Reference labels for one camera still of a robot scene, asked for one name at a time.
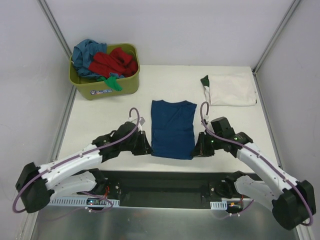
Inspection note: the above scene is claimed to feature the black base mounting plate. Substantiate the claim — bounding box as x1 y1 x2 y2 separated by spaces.
90 170 241 209

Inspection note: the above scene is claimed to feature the light blue t-shirt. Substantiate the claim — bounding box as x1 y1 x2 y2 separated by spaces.
71 39 107 79

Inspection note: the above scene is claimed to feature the right aluminium frame post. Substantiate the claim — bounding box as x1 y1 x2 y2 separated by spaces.
252 0 303 75

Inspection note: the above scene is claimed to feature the red t-shirt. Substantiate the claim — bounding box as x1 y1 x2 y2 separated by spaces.
88 47 139 78

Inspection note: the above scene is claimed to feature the green t-shirt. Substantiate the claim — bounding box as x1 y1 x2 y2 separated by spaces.
97 76 123 92

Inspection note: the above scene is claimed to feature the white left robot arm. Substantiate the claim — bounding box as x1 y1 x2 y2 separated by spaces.
15 121 153 213

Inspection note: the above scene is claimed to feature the left aluminium frame post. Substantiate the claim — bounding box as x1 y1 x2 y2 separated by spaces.
37 0 72 58

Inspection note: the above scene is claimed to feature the aluminium frame post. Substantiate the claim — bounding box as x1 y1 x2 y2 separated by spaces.
252 0 303 75
37 0 72 58

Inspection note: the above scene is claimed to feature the olive green plastic bin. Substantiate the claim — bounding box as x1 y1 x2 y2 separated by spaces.
69 43 140 100

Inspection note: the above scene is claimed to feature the white folded t-shirt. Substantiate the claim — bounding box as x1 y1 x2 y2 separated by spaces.
200 73 257 107

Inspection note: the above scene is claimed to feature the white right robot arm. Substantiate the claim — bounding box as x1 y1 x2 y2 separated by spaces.
191 116 316 230

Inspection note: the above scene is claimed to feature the dark blue printed t-shirt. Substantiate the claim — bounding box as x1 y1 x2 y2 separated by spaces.
151 100 197 160

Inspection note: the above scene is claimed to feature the white slotted cable duct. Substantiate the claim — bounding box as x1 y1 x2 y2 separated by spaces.
48 196 120 208

